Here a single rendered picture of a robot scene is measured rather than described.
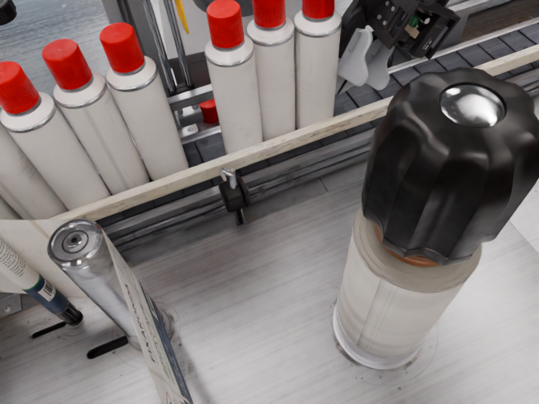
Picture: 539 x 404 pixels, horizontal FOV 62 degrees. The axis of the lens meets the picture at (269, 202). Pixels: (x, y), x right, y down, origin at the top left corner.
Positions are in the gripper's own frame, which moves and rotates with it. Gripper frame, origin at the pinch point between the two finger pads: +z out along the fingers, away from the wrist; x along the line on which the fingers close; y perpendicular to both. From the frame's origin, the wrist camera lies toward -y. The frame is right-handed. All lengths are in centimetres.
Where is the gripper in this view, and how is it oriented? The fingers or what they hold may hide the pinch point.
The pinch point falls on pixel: (338, 81)
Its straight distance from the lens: 60.4
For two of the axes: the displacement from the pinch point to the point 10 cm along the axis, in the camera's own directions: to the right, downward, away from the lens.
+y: 3.9, 7.5, -5.4
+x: 8.2, -0.2, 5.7
